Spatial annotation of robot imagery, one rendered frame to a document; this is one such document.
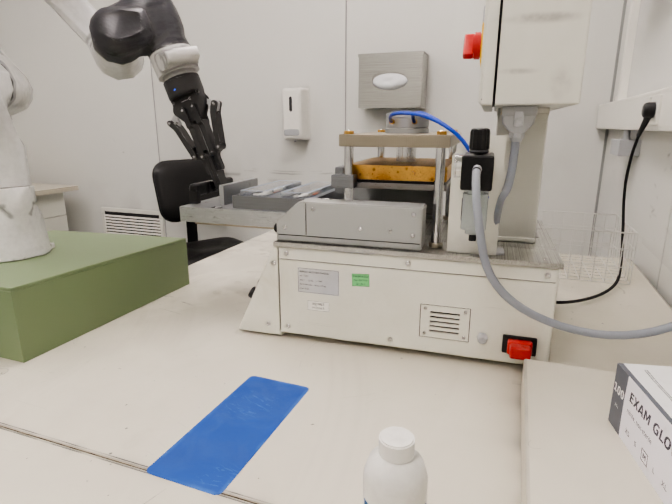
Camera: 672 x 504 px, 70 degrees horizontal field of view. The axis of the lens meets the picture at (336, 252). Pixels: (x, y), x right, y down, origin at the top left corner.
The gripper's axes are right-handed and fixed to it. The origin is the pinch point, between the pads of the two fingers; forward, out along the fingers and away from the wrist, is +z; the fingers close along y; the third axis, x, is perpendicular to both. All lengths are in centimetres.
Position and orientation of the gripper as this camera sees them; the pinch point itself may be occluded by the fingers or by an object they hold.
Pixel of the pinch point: (216, 172)
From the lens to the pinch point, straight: 106.7
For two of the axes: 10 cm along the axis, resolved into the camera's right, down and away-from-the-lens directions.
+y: -9.0, 2.7, 3.4
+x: -2.8, 2.4, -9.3
